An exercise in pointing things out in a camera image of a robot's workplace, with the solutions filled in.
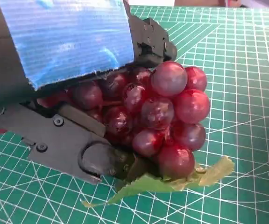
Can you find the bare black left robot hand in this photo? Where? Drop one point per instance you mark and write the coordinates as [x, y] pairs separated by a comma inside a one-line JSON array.
[[66, 35]]

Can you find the red toy grape bunch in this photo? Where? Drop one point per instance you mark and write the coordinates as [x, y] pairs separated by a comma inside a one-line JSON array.
[[157, 112]]

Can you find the green cutting mat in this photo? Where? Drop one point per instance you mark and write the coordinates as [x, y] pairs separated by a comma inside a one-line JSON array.
[[242, 93]]

